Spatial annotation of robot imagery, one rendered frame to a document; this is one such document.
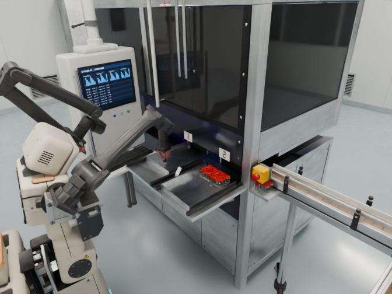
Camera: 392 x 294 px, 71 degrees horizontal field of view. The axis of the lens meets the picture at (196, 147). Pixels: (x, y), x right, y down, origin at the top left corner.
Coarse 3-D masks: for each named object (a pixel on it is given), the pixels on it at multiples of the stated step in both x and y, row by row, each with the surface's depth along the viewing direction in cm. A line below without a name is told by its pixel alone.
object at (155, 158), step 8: (184, 144) 203; (176, 152) 194; (184, 152) 194; (192, 152) 194; (200, 152) 193; (152, 160) 178; (160, 160) 184; (168, 160) 184; (176, 160) 184; (184, 160) 184; (192, 160) 177; (160, 168) 173; (168, 168) 175; (176, 168) 169
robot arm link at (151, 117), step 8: (152, 112) 115; (144, 120) 113; (152, 120) 114; (160, 120) 119; (136, 128) 111; (144, 128) 112; (120, 136) 109; (128, 136) 109; (136, 136) 111; (112, 144) 107; (120, 144) 107; (128, 144) 109; (104, 152) 105; (112, 152) 106; (120, 152) 107; (88, 160) 103; (96, 160) 103; (104, 160) 104; (112, 160) 105; (104, 168) 103; (96, 176) 100; (104, 176) 103; (88, 184) 100; (96, 184) 101
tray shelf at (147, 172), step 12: (132, 168) 177; (144, 168) 177; (156, 168) 176; (192, 168) 175; (216, 168) 175; (228, 168) 174; (144, 180) 164; (240, 180) 162; (156, 192) 155; (240, 192) 153; (216, 204) 143; (192, 216) 135
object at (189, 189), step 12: (168, 180) 157; (180, 180) 163; (192, 180) 162; (204, 180) 162; (168, 192) 150; (180, 192) 152; (192, 192) 152; (204, 192) 152; (216, 192) 147; (180, 204) 143; (192, 204) 138
